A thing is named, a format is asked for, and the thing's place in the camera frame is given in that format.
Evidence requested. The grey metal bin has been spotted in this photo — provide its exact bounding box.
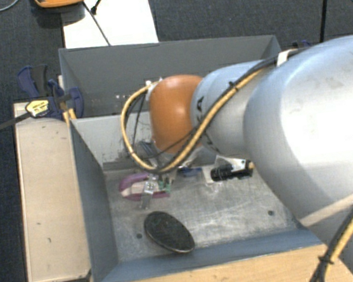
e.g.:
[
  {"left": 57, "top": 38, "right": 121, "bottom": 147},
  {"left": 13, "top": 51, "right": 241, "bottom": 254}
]
[{"left": 57, "top": 19, "right": 326, "bottom": 282}]

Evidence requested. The pale wood board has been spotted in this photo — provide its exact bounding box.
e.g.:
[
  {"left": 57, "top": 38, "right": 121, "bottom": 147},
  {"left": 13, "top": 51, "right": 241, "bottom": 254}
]
[{"left": 5, "top": 96, "right": 94, "bottom": 282}]

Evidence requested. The purple and white ring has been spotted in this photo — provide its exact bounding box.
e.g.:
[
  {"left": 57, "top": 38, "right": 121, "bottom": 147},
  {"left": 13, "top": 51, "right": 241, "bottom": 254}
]
[{"left": 117, "top": 169, "right": 172, "bottom": 205}]

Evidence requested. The blue flat thing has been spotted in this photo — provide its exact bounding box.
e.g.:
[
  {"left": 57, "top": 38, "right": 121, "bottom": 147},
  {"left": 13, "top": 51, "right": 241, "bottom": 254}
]
[{"left": 177, "top": 163, "right": 203, "bottom": 179}]

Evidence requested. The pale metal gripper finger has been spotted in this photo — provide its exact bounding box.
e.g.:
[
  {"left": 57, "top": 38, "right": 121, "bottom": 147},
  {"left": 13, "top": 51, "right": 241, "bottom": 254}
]
[{"left": 135, "top": 180, "right": 159, "bottom": 211}]

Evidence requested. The black cylinder on white bracket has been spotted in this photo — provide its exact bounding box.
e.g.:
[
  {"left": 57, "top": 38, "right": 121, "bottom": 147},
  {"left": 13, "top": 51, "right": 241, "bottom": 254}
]
[{"left": 201, "top": 151, "right": 256, "bottom": 186}]

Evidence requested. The dark oval disc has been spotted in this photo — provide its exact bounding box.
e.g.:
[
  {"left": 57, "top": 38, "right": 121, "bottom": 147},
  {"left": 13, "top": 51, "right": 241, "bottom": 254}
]
[{"left": 141, "top": 206, "right": 197, "bottom": 259}]

